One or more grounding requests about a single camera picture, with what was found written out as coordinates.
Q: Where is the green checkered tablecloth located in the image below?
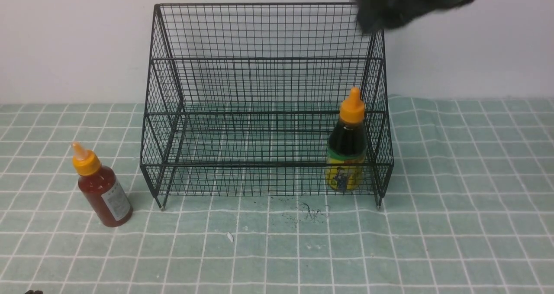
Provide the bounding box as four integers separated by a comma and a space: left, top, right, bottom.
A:
1, 97, 553, 294

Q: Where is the red sauce bottle orange cap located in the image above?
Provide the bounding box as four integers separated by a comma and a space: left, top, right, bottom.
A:
71, 142, 133, 228

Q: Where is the black wire mesh shelf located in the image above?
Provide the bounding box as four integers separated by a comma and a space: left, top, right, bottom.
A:
140, 3, 394, 209

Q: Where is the dark soy sauce bottle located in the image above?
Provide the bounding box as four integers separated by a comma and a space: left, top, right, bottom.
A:
325, 87, 368, 193

